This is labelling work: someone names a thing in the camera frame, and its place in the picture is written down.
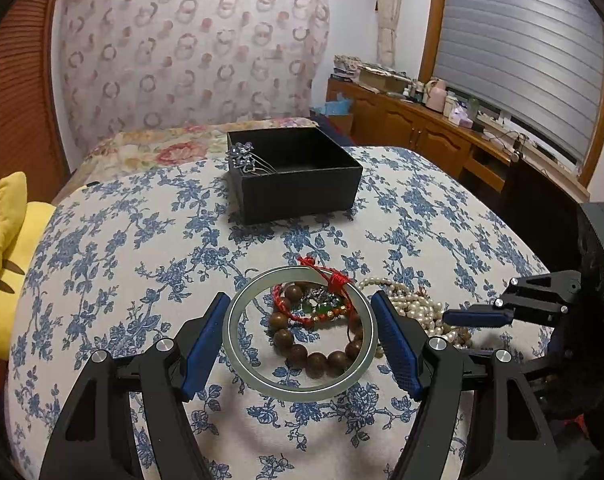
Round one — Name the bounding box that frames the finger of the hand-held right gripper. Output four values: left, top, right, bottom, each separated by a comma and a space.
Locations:
442, 270, 582, 328

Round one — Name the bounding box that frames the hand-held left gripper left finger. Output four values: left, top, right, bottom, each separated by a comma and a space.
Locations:
39, 291, 231, 480

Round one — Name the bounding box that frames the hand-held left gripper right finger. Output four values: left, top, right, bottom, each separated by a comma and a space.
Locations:
369, 290, 565, 480

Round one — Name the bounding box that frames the pale green jade bangle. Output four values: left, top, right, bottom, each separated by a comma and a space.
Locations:
222, 267, 379, 403

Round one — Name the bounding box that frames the white pearl necklace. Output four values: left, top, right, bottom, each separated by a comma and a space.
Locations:
359, 276, 475, 351

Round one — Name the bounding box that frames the green charm bracelet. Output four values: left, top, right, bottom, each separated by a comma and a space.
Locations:
302, 290, 345, 320

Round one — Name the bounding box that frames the brown wooden bead bracelet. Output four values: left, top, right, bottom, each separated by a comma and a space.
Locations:
269, 284, 368, 380

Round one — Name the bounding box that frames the red string bracelet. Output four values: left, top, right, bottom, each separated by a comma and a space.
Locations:
273, 256, 353, 328

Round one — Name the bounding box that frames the black square box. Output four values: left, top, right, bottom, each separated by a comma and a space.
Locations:
226, 126, 364, 226

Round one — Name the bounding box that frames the silver flower hairpin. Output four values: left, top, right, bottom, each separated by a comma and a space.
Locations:
225, 142, 278, 177

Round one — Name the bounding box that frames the blue floral bedsheet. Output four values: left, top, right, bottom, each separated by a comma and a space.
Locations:
4, 146, 558, 480

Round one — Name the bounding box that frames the pink floral quilt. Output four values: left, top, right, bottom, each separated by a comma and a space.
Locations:
77, 117, 320, 181

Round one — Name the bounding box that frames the long wooden cabinet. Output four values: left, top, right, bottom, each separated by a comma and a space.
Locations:
326, 79, 590, 221

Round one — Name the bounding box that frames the yellow plush toy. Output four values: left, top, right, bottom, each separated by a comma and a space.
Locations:
0, 171, 58, 356

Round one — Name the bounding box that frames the dark blue cloth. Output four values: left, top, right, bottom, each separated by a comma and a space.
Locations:
309, 114, 354, 147

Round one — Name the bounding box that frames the pink kettle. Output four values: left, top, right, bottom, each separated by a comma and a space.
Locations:
426, 79, 448, 111

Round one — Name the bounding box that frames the light blue bag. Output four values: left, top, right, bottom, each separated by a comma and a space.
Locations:
309, 92, 355, 118

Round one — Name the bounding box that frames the grey window blind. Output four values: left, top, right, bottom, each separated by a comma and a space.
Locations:
434, 0, 604, 166

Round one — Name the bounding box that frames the cardboard box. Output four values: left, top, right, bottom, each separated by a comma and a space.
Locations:
357, 65, 413, 93

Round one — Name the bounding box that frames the stack of patterned cloths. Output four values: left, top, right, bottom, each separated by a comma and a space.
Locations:
332, 55, 363, 81

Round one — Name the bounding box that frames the circle-patterned sheer curtain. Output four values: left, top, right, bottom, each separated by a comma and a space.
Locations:
57, 0, 330, 153

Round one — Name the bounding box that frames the brown slatted wardrobe door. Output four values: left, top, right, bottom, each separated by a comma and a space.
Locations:
0, 0, 70, 211

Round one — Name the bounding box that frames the beige window curtain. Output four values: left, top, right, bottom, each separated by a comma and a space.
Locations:
374, 0, 400, 66

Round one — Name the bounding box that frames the black cable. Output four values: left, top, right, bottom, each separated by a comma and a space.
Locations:
482, 127, 528, 161

